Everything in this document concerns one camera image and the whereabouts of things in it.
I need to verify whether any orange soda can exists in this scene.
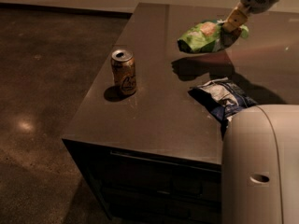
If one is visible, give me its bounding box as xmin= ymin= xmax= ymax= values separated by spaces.
xmin=111 ymin=49 xmax=136 ymax=96

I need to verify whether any blue chip bag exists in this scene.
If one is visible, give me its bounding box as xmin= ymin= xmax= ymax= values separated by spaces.
xmin=189 ymin=77 xmax=258 ymax=123

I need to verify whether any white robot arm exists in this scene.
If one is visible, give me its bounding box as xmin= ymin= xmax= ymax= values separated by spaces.
xmin=221 ymin=105 xmax=299 ymax=224

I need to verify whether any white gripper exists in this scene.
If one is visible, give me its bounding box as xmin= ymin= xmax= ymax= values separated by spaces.
xmin=222 ymin=0 xmax=279 ymax=33

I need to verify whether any green rice chip bag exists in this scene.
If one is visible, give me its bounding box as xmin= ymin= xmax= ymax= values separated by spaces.
xmin=178 ymin=20 xmax=249 ymax=54

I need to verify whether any dark drawer cabinet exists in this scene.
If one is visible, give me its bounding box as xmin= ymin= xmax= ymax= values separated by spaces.
xmin=63 ymin=3 xmax=299 ymax=224

